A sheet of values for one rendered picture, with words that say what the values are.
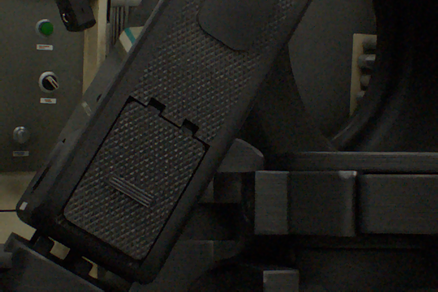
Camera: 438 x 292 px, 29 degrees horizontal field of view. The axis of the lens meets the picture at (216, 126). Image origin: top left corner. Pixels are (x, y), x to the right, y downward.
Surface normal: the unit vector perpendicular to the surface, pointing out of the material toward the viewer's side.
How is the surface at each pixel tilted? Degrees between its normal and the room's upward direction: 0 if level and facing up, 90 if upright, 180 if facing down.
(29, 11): 90
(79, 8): 91
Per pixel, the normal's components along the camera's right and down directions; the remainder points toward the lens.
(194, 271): 0.24, -0.07
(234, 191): -0.52, -0.07
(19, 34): 0.48, 0.07
